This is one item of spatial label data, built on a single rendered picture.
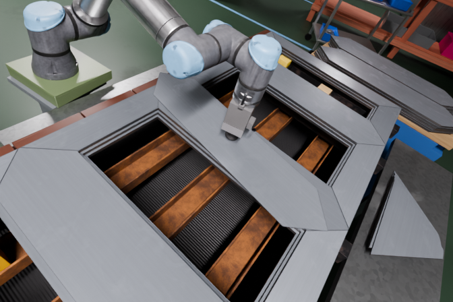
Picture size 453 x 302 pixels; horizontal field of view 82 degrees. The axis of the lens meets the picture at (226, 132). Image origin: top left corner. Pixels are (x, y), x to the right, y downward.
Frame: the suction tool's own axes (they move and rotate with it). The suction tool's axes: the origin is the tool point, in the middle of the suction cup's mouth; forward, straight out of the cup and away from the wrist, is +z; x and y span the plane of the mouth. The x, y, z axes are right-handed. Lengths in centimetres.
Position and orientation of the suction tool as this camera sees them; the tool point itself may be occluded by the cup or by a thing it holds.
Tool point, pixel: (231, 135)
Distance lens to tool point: 80.3
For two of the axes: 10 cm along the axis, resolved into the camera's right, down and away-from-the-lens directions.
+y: 3.7, -6.2, 6.9
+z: -2.4, 6.5, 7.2
